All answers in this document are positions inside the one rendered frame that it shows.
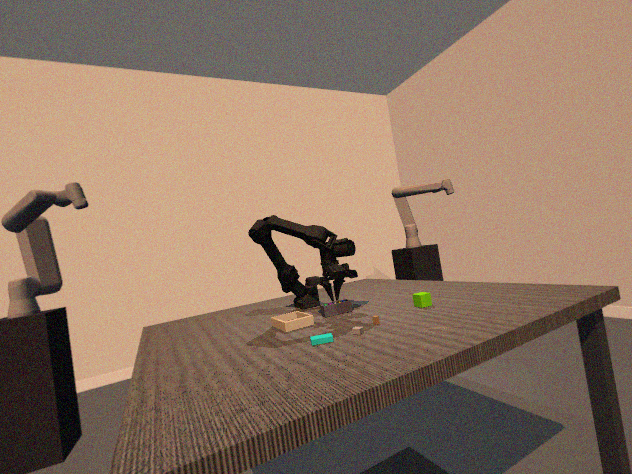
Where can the small green cube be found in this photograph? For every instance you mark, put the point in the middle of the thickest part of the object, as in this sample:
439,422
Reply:
422,299

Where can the tan rectangular tray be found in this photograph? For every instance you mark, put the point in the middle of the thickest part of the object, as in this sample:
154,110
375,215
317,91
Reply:
292,321

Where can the teal rectangular block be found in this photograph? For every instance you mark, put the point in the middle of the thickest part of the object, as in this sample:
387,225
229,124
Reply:
321,339

